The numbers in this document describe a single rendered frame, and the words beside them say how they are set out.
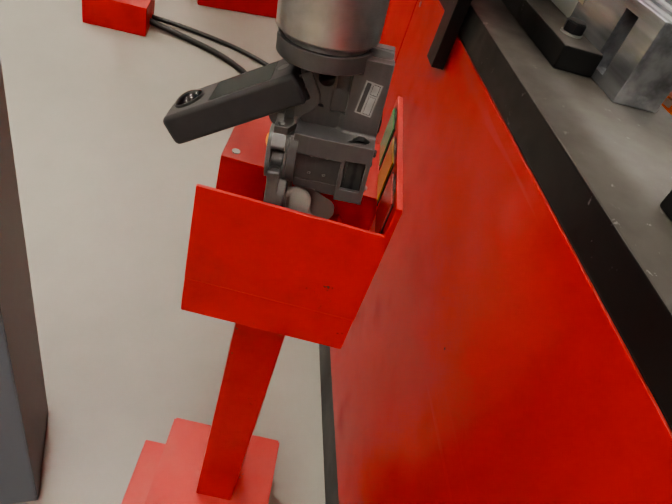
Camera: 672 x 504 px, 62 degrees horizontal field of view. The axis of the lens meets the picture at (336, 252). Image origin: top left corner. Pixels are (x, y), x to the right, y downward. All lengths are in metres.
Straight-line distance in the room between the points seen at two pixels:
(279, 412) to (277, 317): 0.77
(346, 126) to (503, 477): 0.36
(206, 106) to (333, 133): 0.10
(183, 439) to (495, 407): 0.65
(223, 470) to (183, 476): 0.12
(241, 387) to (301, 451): 0.52
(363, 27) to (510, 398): 0.36
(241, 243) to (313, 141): 0.11
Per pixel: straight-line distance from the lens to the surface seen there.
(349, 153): 0.42
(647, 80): 0.74
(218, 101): 0.44
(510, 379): 0.58
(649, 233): 0.50
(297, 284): 0.50
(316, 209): 0.52
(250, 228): 0.46
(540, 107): 0.62
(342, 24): 0.38
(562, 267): 0.52
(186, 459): 1.07
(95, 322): 1.39
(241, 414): 0.81
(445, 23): 0.89
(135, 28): 2.63
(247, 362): 0.71
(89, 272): 1.50
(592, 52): 0.77
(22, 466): 1.07
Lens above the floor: 1.08
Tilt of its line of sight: 40 degrees down
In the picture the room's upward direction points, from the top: 20 degrees clockwise
